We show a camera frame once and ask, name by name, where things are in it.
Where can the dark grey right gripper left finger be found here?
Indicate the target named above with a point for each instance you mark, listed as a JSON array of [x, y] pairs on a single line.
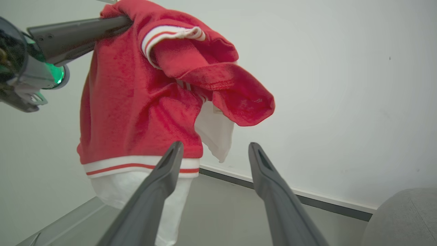
[[150, 201]]

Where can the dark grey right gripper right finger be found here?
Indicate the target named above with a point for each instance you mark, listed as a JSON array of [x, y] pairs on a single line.
[[283, 205]]

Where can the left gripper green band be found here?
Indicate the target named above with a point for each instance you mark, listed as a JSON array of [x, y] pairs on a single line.
[[24, 68]]

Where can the white undershirt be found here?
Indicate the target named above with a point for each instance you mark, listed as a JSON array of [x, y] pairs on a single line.
[[143, 194]]

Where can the red sweater white striped trim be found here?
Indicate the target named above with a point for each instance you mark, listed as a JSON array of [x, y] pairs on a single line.
[[136, 102]]

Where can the dark grey baseboard strip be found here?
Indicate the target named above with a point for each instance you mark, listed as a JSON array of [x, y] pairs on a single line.
[[293, 196]]

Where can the grey fabric sofa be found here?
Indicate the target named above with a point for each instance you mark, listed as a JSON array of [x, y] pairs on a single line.
[[403, 218]]

